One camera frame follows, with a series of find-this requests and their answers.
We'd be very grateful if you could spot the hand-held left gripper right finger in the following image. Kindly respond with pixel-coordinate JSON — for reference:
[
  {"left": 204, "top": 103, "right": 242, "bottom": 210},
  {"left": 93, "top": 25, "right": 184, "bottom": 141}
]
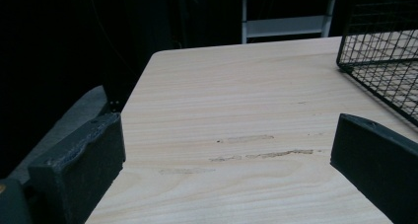
[{"left": 329, "top": 112, "right": 418, "bottom": 224}]

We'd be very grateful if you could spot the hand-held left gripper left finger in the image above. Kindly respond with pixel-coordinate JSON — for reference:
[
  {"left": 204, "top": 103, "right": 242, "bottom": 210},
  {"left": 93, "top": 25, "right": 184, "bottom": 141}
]
[{"left": 27, "top": 112, "right": 127, "bottom": 224}]

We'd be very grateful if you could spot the white metal stand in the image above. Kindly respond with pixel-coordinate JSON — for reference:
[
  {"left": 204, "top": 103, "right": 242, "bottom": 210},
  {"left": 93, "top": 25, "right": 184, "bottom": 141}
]
[{"left": 241, "top": 0, "right": 339, "bottom": 44}]

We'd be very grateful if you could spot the black wire mesh basket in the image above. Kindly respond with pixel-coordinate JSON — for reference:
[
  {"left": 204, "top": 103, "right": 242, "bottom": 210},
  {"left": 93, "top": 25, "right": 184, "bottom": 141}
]
[{"left": 335, "top": 0, "right": 418, "bottom": 127}]

